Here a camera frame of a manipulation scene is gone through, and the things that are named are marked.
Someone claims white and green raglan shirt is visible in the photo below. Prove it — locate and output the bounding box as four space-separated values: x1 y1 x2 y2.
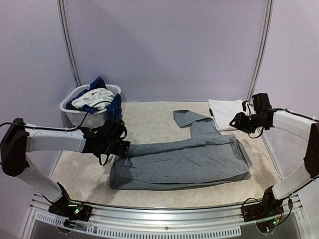
208 99 243 131

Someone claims grey garment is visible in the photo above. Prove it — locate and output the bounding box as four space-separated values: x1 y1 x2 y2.
109 110 252 191

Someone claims blue plaid garment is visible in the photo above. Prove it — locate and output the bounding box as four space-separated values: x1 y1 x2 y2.
66 77 122 125

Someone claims aluminium corner post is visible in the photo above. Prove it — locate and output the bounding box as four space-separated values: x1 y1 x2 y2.
57 0 81 87
246 0 274 101

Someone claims right aluminium corner post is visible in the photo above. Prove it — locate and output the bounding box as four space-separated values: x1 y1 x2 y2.
246 0 274 101

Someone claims left aluminium corner post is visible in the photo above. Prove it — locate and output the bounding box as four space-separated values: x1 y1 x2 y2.
57 0 81 87

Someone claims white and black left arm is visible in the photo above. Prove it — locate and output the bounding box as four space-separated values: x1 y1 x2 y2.
0 118 131 216

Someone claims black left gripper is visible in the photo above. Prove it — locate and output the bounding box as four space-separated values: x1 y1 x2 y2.
101 139 131 157

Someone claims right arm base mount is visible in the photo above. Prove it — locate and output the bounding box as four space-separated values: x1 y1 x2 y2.
241 198 284 234

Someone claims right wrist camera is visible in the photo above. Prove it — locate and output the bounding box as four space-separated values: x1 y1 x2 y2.
242 93 274 116

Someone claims white garment in basket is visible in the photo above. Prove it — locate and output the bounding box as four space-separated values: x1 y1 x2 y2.
71 88 115 110

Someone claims aluminium front rail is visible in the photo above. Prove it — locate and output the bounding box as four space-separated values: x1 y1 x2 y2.
22 193 312 239

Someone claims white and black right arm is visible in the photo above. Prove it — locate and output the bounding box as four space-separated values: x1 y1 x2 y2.
229 108 319 217

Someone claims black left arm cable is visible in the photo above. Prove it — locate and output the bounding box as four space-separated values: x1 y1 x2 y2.
0 101 127 166

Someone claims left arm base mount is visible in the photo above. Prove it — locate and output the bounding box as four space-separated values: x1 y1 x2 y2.
48 202 93 229

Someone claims white plastic laundry basket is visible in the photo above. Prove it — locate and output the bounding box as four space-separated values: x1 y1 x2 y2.
60 84 122 128

